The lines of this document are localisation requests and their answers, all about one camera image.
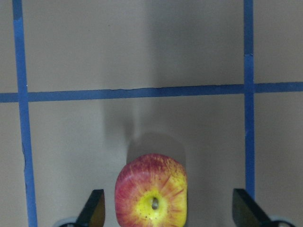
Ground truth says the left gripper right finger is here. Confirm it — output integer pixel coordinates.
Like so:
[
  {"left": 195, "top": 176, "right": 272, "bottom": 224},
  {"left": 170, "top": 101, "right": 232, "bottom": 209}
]
[{"left": 232, "top": 189, "right": 275, "bottom": 227}]

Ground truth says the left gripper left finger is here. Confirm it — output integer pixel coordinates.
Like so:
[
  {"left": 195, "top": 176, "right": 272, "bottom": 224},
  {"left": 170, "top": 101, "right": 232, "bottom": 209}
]
[{"left": 75, "top": 189, "right": 106, "bottom": 227}]

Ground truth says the red yellow apple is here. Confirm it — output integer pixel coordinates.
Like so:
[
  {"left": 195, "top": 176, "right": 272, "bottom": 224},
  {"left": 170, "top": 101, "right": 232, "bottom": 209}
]
[{"left": 115, "top": 154, "right": 188, "bottom": 227}]

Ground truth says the brown paper table cover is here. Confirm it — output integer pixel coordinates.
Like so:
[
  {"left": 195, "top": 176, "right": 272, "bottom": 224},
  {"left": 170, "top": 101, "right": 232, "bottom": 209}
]
[{"left": 0, "top": 0, "right": 303, "bottom": 227}]

